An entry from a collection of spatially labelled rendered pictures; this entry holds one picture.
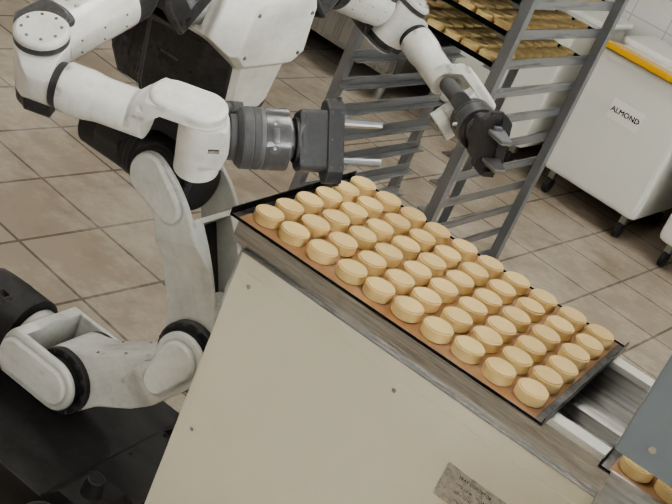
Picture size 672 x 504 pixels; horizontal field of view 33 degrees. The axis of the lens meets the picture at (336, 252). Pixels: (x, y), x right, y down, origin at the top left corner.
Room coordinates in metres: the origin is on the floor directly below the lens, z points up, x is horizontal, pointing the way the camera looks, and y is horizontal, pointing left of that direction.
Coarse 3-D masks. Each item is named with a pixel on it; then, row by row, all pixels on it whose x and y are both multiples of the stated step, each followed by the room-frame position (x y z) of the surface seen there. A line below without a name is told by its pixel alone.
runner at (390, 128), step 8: (408, 120) 3.65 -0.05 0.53; (416, 120) 3.70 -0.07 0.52; (424, 120) 3.75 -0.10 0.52; (352, 128) 3.36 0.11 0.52; (384, 128) 3.54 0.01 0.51; (392, 128) 3.58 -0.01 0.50; (400, 128) 3.62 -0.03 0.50; (408, 128) 3.66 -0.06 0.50; (416, 128) 3.69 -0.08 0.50; (424, 128) 3.73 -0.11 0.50; (432, 128) 3.77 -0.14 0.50; (344, 136) 3.33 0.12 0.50; (352, 136) 3.36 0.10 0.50; (360, 136) 3.39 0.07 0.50; (368, 136) 3.42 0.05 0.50; (376, 136) 3.46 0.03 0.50
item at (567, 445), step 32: (288, 256) 1.66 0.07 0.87; (320, 288) 1.63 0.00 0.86; (352, 320) 1.60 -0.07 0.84; (384, 320) 1.59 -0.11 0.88; (416, 352) 1.56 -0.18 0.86; (448, 384) 1.53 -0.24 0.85; (512, 416) 1.49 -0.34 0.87; (544, 448) 1.46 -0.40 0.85; (576, 448) 1.45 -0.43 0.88; (608, 448) 1.45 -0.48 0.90
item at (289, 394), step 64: (256, 256) 1.68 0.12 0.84; (256, 320) 1.66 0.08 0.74; (320, 320) 1.61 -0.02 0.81; (192, 384) 1.68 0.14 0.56; (256, 384) 1.64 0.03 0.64; (320, 384) 1.59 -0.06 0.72; (384, 384) 1.56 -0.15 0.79; (192, 448) 1.66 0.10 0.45; (256, 448) 1.62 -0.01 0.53; (320, 448) 1.58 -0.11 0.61; (384, 448) 1.54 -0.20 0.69; (448, 448) 1.50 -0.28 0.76; (512, 448) 1.47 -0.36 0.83
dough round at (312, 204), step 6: (300, 192) 1.81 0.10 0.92; (306, 192) 1.82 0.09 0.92; (300, 198) 1.79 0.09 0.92; (306, 198) 1.80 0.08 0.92; (312, 198) 1.81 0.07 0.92; (318, 198) 1.82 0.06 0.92; (306, 204) 1.78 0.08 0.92; (312, 204) 1.78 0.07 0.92; (318, 204) 1.79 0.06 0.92; (306, 210) 1.78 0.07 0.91; (312, 210) 1.78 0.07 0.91; (318, 210) 1.79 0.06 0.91
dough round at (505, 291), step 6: (492, 282) 1.78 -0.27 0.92; (498, 282) 1.79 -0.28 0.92; (504, 282) 1.80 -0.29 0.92; (486, 288) 1.78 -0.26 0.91; (492, 288) 1.77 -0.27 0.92; (498, 288) 1.77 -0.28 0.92; (504, 288) 1.78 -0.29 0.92; (510, 288) 1.79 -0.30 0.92; (498, 294) 1.76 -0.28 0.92; (504, 294) 1.76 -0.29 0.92; (510, 294) 1.77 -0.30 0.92; (504, 300) 1.76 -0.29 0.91; (510, 300) 1.77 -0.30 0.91
